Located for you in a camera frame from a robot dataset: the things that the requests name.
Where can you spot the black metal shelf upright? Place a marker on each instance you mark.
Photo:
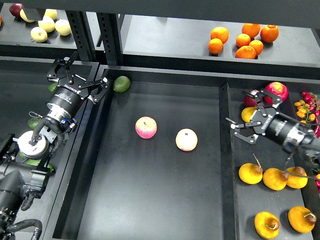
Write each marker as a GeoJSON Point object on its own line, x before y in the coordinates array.
{"type": "Point", "coordinates": [97, 36]}

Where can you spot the orange small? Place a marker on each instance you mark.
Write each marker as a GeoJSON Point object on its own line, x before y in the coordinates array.
{"type": "Point", "coordinates": [242, 40]}
{"type": "Point", "coordinates": [257, 45]}

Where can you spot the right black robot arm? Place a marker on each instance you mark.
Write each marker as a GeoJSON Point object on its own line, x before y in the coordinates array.
{"type": "Point", "coordinates": [293, 136]}

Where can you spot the black right tray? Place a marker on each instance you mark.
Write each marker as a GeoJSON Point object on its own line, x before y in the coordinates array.
{"type": "Point", "coordinates": [242, 201]}

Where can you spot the pink red apple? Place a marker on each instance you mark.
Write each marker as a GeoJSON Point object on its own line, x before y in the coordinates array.
{"type": "Point", "coordinates": [146, 127]}

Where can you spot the yellow pear shelf middle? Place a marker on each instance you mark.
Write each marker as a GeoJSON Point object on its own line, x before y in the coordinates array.
{"type": "Point", "coordinates": [47, 24]}

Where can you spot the yellow pear shelf top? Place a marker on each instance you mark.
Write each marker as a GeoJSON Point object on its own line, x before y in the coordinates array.
{"type": "Point", "coordinates": [52, 13]}

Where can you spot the orange far left top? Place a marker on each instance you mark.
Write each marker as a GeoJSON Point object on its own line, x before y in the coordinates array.
{"type": "Point", "coordinates": [221, 33]}

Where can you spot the orange far left bottom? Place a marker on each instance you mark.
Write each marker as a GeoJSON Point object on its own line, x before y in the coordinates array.
{"type": "Point", "coordinates": [215, 46]}

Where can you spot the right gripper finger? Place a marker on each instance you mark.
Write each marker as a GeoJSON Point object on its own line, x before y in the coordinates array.
{"type": "Point", "coordinates": [244, 131]}
{"type": "Point", "coordinates": [267, 101]}

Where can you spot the red pomegranate fruit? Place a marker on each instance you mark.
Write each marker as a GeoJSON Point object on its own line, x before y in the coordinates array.
{"type": "Point", "coordinates": [278, 89]}

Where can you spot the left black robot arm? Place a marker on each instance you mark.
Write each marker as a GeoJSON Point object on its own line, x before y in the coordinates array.
{"type": "Point", "coordinates": [24, 160]}

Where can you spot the green avocado at tray corner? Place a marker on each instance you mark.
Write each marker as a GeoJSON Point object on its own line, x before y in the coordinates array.
{"type": "Point", "coordinates": [121, 84]}

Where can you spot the orange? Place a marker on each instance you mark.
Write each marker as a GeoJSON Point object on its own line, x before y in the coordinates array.
{"type": "Point", "coordinates": [269, 33]}
{"type": "Point", "coordinates": [246, 52]}
{"type": "Point", "coordinates": [221, 33]}
{"type": "Point", "coordinates": [215, 46]}
{"type": "Point", "coordinates": [251, 29]}

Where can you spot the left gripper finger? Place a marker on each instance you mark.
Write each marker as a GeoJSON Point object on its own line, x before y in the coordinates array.
{"type": "Point", "coordinates": [93, 90]}
{"type": "Point", "coordinates": [65, 63]}

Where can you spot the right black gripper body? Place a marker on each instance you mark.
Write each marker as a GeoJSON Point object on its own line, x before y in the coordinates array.
{"type": "Point", "coordinates": [291, 134]}

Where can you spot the green avocado left tray top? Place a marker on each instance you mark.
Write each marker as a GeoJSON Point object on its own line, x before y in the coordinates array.
{"type": "Point", "coordinates": [52, 87]}

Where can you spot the dark red small apple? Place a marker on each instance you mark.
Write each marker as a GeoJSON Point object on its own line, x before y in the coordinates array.
{"type": "Point", "coordinates": [249, 98]}

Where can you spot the orange centre small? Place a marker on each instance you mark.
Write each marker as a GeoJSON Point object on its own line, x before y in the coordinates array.
{"type": "Point", "coordinates": [242, 40]}

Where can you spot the orange top middle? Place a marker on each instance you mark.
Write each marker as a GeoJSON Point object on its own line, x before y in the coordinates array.
{"type": "Point", "coordinates": [251, 29]}

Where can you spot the yellow pear upper right tray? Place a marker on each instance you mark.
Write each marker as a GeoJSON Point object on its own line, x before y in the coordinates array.
{"type": "Point", "coordinates": [247, 113]}

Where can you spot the yellow pear behind arm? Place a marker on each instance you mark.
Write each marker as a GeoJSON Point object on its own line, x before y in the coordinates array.
{"type": "Point", "coordinates": [297, 177]}

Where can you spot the yellow pear under label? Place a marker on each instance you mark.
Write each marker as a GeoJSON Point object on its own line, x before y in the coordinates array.
{"type": "Point", "coordinates": [24, 17]}

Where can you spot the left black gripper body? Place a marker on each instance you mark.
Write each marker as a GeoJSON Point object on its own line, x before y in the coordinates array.
{"type": "Point", "coordinates": [68, 96]}

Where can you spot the black centre tray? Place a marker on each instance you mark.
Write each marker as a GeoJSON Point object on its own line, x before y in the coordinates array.
{"type": "Point", "coordinates": [149, 189]}

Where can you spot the pale yellow pink apple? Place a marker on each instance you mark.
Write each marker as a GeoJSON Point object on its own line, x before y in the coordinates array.
{"type": "Point", "coordinates": [186, 140]}

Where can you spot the yellow pear shelf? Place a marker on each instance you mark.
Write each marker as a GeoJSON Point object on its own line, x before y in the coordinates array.
{"type": "Point", "coordinates": [63, 27]}
{"type": "Point", "coordinates": [52, 13]}
{"type": "Point", "coordinates": [39, 35]}
{"type": "Point", "coordinates": [47, 24]}

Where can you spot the red chili pepper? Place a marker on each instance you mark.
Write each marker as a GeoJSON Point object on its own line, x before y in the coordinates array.
{"type": "Point", "coordinates": [317, 127]}

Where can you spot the yellow pear shelf front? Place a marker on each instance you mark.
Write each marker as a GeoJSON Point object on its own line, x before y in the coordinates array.
{"type": "Point", "coordinates": [39, 35]}

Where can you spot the orange top right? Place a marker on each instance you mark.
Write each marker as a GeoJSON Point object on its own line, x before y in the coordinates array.
{"type": "Point", "coordinates": [269, 33]}

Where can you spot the orange right small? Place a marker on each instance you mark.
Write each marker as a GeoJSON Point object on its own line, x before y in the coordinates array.
{"type": "Point", "coordinates": [257, 45]}

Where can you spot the yellow pear shelf right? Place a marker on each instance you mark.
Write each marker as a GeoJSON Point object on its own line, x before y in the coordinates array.
{"type": "Point", "coordinates": [63, 27]}

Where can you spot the orange front bottom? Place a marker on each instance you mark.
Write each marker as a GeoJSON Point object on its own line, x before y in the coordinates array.
{"type": "Point", "coordinates": [246, 52]}

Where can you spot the dark red apple on shelf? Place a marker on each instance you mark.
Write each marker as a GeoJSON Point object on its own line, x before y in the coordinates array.
{"type": "Point", "coordinates": [15, 9]}

